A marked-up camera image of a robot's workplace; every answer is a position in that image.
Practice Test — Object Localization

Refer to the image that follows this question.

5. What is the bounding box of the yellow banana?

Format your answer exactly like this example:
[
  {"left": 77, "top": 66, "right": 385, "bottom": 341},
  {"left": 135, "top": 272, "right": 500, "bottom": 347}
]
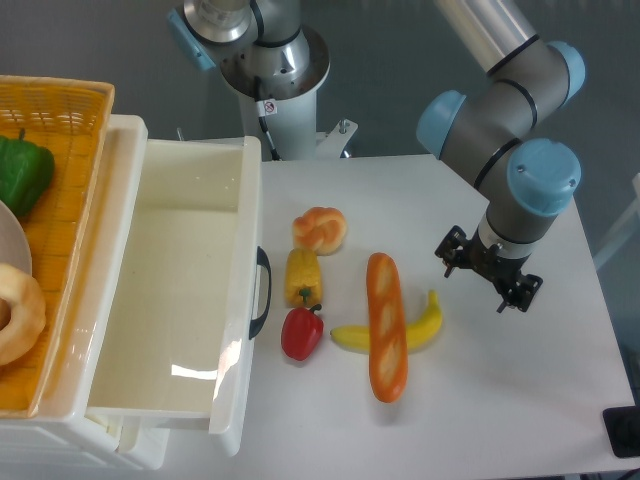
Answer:
[{"left": 330, "top": 290, "right": 443, "bottom": 353}]

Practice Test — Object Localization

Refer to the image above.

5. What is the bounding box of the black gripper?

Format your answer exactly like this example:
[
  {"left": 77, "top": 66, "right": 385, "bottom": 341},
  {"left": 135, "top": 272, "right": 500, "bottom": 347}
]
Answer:
[{"left": 435, "top": 225, "right": 543, "bottom": 313}]

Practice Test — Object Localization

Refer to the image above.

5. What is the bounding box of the orange woven basket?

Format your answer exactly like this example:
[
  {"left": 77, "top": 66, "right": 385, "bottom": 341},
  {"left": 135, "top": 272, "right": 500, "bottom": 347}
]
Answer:
[{"left": 1, "top": 75, "right": 115, "bottom": 419}]

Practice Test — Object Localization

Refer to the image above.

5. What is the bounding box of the black device at edge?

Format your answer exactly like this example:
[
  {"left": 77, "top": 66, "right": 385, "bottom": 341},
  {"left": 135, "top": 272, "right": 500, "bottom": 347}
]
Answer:
[{"left": 602, "top": 406, "right": 640, "bottom": 458}]

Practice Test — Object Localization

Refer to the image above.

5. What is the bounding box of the yellow bell pepper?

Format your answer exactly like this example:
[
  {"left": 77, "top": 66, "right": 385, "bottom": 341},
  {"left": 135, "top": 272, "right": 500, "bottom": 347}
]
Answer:
[{"left": 284, "top": 248, "right": 323, "bottom": 307}]

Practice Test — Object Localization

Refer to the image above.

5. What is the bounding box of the red bell pepper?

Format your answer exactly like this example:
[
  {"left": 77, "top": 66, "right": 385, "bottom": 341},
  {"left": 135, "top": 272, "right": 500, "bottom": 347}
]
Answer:
[{"left": 281, "top": 304, "right": 324, "bottom": 361}]

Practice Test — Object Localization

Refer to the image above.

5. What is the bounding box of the white plastic drawer cabinet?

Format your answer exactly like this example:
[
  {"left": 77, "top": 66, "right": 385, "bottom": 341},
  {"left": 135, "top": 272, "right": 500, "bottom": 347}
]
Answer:
[{"left": 1, "top": 115, "right": 169, "bottom": 470}]

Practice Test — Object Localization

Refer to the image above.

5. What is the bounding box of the open white plastic drawer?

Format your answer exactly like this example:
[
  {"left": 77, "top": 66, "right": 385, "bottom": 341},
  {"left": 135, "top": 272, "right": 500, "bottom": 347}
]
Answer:
[{"left": 88, "top": 137, "right": 262, "bottom": 455}]

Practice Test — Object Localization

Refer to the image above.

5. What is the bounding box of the ring shaped bagel bread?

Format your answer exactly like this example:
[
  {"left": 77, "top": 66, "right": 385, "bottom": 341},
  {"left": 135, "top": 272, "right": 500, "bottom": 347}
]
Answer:
[{"left": 1, "top": 263, "right": 46, "bottom": 366}]

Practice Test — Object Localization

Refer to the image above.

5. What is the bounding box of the green bell pepper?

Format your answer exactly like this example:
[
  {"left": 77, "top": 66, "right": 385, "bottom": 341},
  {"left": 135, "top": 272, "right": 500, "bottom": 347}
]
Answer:
[{"left": 1, "top": 128, "right": 55, "bottom": 217}]

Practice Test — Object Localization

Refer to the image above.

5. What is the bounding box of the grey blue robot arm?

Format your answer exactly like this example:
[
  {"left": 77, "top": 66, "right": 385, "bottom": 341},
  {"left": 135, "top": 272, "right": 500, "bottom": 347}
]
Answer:
[{"left": 167, "top": 1, "right": 585, "bottom": 311}]

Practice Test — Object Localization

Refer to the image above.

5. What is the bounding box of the long orange baguette bread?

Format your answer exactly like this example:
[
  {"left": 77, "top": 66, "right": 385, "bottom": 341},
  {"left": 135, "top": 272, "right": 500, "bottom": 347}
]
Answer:
[{"left": 366, "top": 252, "right": 408, "bottom": 403}]

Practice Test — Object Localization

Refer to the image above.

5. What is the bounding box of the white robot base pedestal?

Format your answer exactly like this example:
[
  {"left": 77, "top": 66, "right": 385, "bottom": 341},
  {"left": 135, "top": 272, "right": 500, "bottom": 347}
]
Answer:
[{"left": 220, "top": 25, "right": 330, "bottom": 161}]

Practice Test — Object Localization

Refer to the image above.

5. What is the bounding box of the round braided bread roll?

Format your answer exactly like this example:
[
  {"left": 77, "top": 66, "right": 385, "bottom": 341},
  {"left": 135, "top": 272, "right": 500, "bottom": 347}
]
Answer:
[{"left": 292, "top": 206, "right": 348, "bottom": 256}]

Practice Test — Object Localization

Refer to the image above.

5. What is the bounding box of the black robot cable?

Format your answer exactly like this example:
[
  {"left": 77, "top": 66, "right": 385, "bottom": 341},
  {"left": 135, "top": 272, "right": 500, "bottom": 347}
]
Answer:
[{"left": 253, "top": 74, "right": 282, "bottom": 162}]

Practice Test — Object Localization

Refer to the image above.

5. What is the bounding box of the white mounting bracket with bolt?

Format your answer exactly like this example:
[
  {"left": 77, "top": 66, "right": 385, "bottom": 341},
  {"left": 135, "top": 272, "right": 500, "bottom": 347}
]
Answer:
[{"left": 315, "top": 118, "right": 359, "bottom": 160}]

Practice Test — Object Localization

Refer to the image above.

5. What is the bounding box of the dark drawer handle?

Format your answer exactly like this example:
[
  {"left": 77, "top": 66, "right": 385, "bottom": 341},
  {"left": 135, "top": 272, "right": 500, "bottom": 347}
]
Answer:
[{"left": 249, "top": 246, "right": 273, "bottom": 340}]

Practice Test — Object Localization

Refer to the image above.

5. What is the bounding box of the beige plate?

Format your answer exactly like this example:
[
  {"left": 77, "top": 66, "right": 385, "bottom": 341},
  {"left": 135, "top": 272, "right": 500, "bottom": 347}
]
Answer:
[{"left": 0, "top": 203, "right": 32, "bottom": 275}]

